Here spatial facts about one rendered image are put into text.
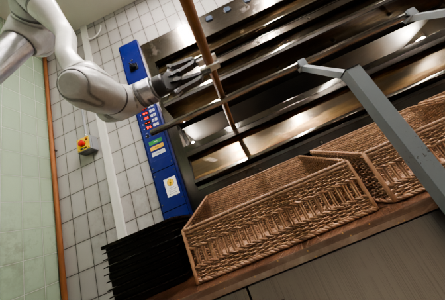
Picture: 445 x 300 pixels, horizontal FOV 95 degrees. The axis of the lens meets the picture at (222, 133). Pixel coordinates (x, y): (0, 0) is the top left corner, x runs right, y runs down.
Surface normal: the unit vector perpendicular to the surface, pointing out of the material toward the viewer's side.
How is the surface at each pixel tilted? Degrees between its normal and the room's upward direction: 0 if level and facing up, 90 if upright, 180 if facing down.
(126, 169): 90
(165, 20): 90
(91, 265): 90
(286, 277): 90
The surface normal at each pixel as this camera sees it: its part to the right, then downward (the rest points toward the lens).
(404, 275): -0.19, -0.30
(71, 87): 0.04, 0.07
